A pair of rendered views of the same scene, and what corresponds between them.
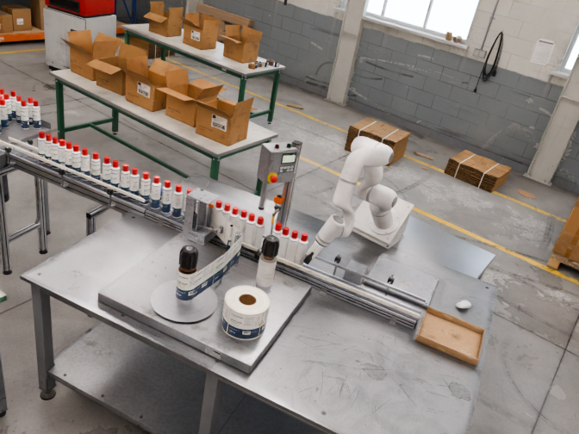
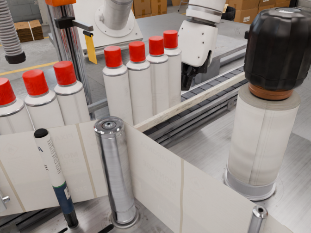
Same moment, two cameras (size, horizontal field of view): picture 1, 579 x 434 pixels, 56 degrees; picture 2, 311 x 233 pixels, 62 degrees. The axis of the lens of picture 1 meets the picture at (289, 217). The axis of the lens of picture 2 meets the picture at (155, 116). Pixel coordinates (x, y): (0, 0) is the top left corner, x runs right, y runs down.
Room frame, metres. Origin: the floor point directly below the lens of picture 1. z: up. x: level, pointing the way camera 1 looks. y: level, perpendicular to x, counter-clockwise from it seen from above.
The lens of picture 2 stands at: (2.14, 0.43, 1.25)
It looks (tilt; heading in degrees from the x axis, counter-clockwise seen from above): 34 degrees down; 303
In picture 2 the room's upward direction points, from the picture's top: 3 degrees counter-clockwise
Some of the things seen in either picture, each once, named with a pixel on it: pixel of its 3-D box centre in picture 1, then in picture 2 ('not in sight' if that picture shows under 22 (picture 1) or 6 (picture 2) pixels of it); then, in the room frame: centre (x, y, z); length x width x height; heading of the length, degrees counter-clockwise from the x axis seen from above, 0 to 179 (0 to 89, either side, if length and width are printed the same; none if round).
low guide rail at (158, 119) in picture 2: (320, 275); (218, 88); (2.34, -0.22, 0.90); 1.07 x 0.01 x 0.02; 71
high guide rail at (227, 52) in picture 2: (327, 262); (200, 64); (2.41, -0.24, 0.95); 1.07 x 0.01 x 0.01; 71
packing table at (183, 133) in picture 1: (157, 140); not in sight; (4.77, 1.39, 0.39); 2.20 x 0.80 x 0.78; 59
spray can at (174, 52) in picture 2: (301, 250); (171, 73); (2.42, -0.10, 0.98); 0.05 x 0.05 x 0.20
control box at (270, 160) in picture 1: (277, 163); not in sight; (2.58, 0.11, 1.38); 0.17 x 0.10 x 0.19; 126
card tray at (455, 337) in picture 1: (451, 334); not in sight; (2.14, -0.90, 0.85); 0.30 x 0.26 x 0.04; 71
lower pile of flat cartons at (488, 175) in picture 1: (477, 170); (21, 32); (6.40, -2.19, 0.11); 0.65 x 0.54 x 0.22; 57
